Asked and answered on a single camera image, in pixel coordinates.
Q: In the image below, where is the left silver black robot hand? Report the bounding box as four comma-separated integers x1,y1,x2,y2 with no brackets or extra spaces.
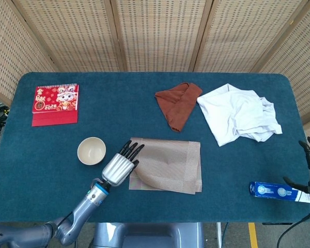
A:
101,141,145,187

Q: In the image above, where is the cream plastic bowl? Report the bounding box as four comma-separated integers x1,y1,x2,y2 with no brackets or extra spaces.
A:
77,136,107,165

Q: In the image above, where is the beige woven placemat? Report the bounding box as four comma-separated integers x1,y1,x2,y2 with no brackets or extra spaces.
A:
129,137,203,195

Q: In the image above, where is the blue toothpaste box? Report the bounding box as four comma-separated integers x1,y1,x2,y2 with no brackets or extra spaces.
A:
249,181,310,205

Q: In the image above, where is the teal table cover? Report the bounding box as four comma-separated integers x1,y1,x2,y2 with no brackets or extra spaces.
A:
0,71,308,224

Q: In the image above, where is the grey robot torso base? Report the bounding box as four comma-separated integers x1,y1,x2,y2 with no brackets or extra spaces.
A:
92,222,205,248

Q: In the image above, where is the red desk calendar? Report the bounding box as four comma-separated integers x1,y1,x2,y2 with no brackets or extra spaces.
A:
32,83,80,128

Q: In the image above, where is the rust brown cloth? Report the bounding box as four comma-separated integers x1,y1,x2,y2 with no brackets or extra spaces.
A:
154,82,203,133

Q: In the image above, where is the white crumpled shirt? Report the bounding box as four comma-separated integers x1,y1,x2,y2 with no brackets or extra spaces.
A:
196,83,283,147

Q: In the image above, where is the white table leg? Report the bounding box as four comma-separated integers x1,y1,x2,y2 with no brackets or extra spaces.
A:
216,222,223,248

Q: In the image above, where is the woven wooden folding screen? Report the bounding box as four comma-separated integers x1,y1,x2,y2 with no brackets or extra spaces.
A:
0,0,310,130

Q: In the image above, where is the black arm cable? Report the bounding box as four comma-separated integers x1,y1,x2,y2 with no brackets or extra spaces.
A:
277,214,310,248

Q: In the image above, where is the blue thin cable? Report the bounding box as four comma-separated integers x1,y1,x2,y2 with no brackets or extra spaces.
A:
222,222,228,248

